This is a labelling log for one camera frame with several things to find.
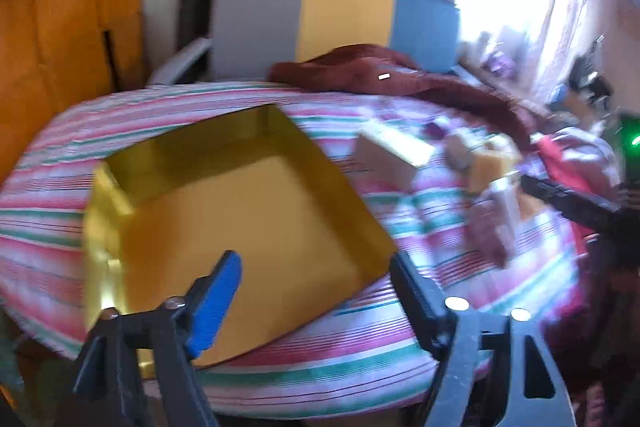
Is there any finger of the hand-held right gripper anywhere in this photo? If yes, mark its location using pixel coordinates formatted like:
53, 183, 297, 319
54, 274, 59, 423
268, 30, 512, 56
520, 174, 623, 230

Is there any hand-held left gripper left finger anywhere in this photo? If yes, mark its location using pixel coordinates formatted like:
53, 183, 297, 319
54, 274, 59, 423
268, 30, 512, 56
55, 249, 243, 427

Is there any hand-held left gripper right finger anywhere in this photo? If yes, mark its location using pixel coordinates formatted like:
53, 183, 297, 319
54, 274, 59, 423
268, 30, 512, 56
390, 252, 581, 427

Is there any gold metal tray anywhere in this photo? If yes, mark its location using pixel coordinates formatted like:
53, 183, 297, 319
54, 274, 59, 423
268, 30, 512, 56
82, 103, 401, 380

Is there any pink cloth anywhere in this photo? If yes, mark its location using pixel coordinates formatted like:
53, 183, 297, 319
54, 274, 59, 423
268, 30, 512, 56
465, 179, 526, 268

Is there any orange rough sponge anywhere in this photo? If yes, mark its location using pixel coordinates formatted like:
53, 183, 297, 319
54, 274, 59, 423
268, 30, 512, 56
467, 137, 523, 198

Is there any cream cardboard box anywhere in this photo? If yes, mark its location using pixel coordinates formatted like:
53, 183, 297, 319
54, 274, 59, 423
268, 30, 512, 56
354, 119, 437, 188

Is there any red blanket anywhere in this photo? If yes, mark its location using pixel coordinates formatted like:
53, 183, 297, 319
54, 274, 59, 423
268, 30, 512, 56
532, 134, 571, 178

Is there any pink ribbed sweater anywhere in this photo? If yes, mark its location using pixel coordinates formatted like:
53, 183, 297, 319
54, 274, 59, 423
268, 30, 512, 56
550, 127, 623, 198

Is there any striped bed sheet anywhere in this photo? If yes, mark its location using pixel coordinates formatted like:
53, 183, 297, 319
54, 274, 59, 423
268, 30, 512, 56
0, 79, 601, 413

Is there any small purple object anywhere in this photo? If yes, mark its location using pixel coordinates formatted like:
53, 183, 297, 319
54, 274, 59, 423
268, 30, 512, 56
425, 116, 453, 140

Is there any striped sheer curtain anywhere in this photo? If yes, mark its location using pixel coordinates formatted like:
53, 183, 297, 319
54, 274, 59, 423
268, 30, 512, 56
525, 0, 640, 108

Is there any maroon puffer jacket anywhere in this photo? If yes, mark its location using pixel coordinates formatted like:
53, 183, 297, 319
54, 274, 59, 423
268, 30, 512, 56
270, 43, 546, 142

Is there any grey yellow blue chair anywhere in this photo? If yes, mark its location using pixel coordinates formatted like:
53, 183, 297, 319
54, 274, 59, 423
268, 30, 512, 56
147, 0, 463, 85

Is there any wooden wardrobe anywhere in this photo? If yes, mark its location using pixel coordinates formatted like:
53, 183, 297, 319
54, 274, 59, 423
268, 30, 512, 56
0, 0, 151, 188

